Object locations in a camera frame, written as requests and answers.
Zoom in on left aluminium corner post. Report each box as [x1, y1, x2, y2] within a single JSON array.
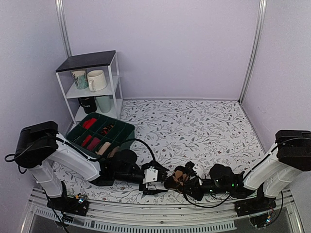
[[55, 0, 72, 57]]

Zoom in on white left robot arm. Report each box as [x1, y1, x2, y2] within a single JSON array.
[[13, 121, 168, 211]]

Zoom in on dark patterned rolled sock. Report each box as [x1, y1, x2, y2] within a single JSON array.
[[99, 124, 114, 136]]

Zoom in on black mug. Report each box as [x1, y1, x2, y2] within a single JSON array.
[[78, 97, 97, 114]]

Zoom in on maroon rolled sock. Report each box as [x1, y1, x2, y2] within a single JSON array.
[[86, 137, 100, 151]]

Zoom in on floral patterned table mat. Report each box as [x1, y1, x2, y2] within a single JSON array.
[[53, 100, 264, 205]]

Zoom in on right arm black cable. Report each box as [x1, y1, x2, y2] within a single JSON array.
[[182, 155, 284, 219]]

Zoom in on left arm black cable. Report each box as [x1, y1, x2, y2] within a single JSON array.
[[4, 133, 157, 174]]

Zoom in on aluminium front rail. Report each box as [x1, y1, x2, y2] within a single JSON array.
[[20, 188, 304, 233]]

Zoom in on cream white mug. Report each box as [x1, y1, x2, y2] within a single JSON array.
[[87, 70, 107, 92]]

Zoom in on right aluminium corner post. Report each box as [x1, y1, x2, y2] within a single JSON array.
[[239, 0, 267, 105]]

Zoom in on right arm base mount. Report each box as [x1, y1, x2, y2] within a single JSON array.
[[235, 190, 279, 229]]

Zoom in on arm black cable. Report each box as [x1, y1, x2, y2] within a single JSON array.
[[182, 155, 284, 219], [4, 133, 157, 174]]

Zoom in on pale green cup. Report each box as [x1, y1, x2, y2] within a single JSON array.
[[96, 96, 111, 113]]

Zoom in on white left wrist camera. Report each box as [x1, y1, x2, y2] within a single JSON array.
[[142, 167, 158, 184]]

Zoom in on teal floral mug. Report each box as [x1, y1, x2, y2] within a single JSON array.
[[71, 69, 88, 90]]

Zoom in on green compartment organizer box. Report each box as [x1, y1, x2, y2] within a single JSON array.
[[66, 113, 135, 158]]

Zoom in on aluminium corner post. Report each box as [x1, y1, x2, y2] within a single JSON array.
[[55, 0, 72, 57], [239, 0, 267, 105]]

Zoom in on red rolled sock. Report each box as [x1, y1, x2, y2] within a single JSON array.
[[82, 118, 97, 129]]

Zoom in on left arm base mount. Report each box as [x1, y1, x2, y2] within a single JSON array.
[[47, 181, 89, 216]]

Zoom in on white shelf with black top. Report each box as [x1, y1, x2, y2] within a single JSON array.
[[55, 50, 123, 125]]

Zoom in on red sock in box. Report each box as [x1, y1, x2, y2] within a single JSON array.
[[81, 135, 92, 147]]

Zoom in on brown argyle sock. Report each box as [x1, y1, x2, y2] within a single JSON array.
[[164, 166, 190, 193]]

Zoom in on beige rolled sock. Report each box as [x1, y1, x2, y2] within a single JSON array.
[[95, 142, 111, 155]]

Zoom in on tan rolled sock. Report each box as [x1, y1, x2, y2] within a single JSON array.
[[107, 146, 120, 158]]

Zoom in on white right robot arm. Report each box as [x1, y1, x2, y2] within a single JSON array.
[[179, 130, 311, 212]]

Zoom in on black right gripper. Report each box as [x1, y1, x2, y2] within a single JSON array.
[[179, 178, 232, 202]]

